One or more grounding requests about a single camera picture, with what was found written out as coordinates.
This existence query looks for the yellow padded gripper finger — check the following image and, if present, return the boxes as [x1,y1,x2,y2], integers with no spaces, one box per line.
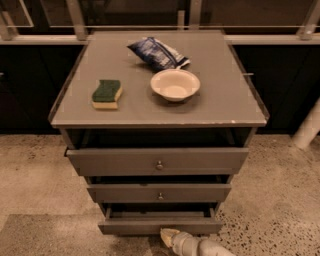
[160,228,180,248]

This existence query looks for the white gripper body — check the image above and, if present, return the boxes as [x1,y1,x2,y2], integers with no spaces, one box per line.
[172,232,209,256]

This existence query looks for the grey bottom drawer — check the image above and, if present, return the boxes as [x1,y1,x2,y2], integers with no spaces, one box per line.
[98,203,223,236]

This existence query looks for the grey drawer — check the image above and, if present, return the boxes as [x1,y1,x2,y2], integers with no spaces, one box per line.
[66,147,248,176]
[87,176,231,203]
[98,203,223,236]

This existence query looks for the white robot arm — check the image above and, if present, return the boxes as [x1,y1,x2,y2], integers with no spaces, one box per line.
[160,228,236,256]

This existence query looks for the grey middle drawer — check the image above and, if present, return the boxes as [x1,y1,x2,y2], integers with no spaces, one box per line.
[87,176,231,203]

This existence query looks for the grey top drawer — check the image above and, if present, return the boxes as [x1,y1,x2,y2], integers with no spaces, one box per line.
[66,147,248,176]

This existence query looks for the grey drawer cabinet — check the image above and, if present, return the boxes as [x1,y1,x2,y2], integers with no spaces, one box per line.
[48,29,270,214]

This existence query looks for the green yellow sponge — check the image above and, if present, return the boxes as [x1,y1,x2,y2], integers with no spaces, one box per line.
[92,80,122,110]

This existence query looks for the white bowl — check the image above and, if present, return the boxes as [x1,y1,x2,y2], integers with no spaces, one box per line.
[150,69,201,102]

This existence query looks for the white pole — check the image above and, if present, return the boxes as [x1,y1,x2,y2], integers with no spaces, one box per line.
[293,98,320,149]

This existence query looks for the blue chip bag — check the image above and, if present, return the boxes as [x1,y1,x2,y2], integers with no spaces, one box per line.
[127,37,191,71]

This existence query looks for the metal railing frame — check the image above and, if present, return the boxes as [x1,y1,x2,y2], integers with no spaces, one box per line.
[0,0,320,45]

